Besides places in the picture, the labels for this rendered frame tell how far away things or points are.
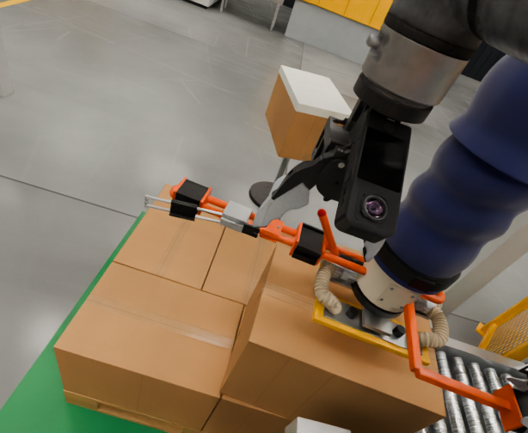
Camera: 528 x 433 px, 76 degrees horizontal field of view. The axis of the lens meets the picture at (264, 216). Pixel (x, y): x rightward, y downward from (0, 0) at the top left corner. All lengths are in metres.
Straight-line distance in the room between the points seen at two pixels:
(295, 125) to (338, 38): 5.97
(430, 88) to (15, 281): 2.16
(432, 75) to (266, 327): 0.85
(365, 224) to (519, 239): 2.14
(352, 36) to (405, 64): 7.84
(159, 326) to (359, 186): 1.21
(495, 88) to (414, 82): 0.44
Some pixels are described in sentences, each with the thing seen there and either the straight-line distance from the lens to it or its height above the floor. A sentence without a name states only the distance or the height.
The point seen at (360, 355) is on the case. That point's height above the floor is 0.94.
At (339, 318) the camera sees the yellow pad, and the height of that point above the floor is 1.07.
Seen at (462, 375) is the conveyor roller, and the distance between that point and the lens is 1.95.
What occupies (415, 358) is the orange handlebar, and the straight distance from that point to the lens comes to 0.88.
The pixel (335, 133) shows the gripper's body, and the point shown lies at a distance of 0.36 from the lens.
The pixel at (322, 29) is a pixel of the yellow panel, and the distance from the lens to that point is 8.07.
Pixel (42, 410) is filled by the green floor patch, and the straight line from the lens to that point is 1.92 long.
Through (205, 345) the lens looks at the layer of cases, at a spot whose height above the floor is 0.54.
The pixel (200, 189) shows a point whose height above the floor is 1.20.
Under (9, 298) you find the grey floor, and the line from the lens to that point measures 2.21.
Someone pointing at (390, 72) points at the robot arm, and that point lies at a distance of 0.30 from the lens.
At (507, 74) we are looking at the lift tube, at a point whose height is 1.72.
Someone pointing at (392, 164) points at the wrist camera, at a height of 1.68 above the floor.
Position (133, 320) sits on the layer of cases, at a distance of 1.43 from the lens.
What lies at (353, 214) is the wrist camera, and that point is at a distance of 0.27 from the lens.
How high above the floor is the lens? 1.80
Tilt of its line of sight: 40 degrees down
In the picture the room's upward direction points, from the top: 23 degrees clockwise
